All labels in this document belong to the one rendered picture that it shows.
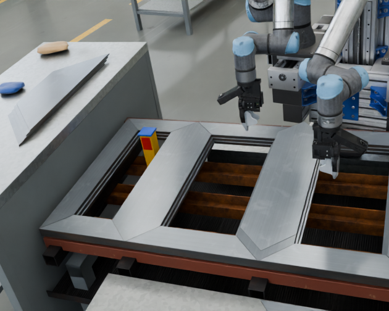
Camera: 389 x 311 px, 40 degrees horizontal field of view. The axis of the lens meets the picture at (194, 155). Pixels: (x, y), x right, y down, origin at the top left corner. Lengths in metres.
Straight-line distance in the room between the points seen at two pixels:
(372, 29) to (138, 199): 1.20
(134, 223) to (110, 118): 0.67
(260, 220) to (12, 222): 0.82
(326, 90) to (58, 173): 1.03
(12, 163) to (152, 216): 0.52
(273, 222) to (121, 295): 0.53
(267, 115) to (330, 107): 2.33
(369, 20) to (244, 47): 0.66
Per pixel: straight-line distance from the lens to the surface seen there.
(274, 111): 3.99
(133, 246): 1.78
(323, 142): 1.75
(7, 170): 1.93
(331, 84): 1.62
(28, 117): 2.17
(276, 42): 1.99
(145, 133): 2.22
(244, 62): 1.93
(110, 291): 1.78
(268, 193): 1.86
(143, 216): 1.85
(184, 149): 2.14
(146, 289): 1.75
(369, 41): 2.41
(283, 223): 1.74
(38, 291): 2.08
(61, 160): 2.07
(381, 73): 2.37
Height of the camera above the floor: 2.01
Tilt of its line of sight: 34 degrees down
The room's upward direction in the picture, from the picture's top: 10 degrees counter-clockwise
